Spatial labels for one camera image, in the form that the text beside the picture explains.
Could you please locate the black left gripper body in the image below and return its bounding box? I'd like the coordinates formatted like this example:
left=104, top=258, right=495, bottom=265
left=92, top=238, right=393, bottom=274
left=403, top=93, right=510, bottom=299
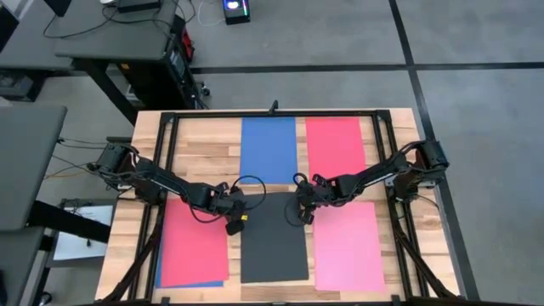
left=214, top=181, right=247, bottom=237

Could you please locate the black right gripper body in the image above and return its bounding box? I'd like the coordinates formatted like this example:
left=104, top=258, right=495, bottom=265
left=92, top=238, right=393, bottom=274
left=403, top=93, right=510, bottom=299
left=299, top=173, right=328, bottom=224

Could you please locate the red paper sheet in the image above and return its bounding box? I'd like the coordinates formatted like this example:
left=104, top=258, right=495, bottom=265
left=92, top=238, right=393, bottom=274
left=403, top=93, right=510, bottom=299
left=304, top=116, right=369, bottom=182
left=160, top=198, right=230, bottom=289

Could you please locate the pink paper sheet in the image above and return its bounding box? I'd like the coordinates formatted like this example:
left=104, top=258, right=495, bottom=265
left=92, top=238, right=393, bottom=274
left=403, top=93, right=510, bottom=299
left=312, top=201, right=387, bottom=292

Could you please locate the blue paper sheet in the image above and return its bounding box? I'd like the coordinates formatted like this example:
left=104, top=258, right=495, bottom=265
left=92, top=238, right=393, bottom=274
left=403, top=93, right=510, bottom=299
left=155, top=254, right=225, bottom=290
left=240, top=116, right=298, bottom=185

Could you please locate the black paper sheet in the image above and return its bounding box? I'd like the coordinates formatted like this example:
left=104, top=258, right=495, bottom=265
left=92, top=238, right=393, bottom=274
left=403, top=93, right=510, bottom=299
left=240, top=192, right=310, bottom=285

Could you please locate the black computer tower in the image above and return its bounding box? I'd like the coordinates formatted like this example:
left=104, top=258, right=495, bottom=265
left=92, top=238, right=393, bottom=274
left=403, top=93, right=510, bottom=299
left=115, top=16, right=203, bottom=111

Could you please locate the white board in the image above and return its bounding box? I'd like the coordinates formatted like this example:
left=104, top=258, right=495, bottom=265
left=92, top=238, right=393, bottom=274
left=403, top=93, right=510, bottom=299
left=53, top=205, right=116, bottom=262

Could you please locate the black desk foot beam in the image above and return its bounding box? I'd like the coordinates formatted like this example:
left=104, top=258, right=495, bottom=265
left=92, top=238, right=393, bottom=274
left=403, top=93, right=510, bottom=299
left=27, top=199, right=112, bottom=244

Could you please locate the red box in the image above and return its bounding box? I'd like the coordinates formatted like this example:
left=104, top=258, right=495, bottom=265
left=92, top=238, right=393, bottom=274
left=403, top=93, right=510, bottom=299
left=181, top=25, right=196, bottom=61

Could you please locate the black device blue light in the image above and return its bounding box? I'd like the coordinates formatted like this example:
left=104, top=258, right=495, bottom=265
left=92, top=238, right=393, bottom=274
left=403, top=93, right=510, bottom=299
left=222, top=0, right=252, bottom=26

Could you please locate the standing desk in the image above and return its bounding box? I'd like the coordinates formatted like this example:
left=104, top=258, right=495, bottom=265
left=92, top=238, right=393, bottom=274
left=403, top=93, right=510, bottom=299
left=0, top=0, right=182, bottom=127

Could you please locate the grey desk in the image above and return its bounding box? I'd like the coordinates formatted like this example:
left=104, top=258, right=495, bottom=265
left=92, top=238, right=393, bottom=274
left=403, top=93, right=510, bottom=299
left=0, top=226, right=47, bottom=306
left=0, top=105, right=69, bottom=233

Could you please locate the black flat box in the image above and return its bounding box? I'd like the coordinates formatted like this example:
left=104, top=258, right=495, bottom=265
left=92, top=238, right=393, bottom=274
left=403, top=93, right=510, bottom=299
left=116, top=0, right=162, bottom=14

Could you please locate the dark grey storage box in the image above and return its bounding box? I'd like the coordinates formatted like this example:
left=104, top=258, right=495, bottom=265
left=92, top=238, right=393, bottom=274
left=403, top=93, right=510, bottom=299
left=0, top=67, right=48, bottom=103

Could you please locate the black desk equipment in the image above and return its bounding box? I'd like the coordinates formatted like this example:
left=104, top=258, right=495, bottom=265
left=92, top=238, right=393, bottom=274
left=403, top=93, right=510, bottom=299
left=43, top=0, right=73, bottom=18

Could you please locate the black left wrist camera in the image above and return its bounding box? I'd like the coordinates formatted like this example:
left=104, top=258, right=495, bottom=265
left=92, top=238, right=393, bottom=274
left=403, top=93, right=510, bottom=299
left=229, top=189, right=248, bottom=213

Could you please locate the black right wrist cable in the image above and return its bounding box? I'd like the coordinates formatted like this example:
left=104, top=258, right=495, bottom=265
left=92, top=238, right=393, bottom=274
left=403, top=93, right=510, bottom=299
left=283, top=172, right=310, bottom=229

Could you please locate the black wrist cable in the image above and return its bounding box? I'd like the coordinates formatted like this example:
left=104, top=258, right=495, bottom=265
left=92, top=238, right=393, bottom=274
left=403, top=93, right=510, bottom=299
left=283, top=172, right=310, bottom=229
left=229, top=174, right=268, bottom=212

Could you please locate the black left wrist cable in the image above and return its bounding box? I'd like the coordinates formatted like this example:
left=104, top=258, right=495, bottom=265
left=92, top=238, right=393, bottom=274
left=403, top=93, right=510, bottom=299
left=229, top=174, right=268, bottom=212

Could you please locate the black table frame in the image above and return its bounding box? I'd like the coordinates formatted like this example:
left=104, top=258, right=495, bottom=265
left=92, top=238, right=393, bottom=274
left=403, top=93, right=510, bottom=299
left=95, top=109, right=464, bottom=306

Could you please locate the yellow floor cable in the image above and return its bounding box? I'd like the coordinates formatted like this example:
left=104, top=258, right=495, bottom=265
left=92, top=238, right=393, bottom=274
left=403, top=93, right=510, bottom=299
left=44, top=167, right=84, bottom=179

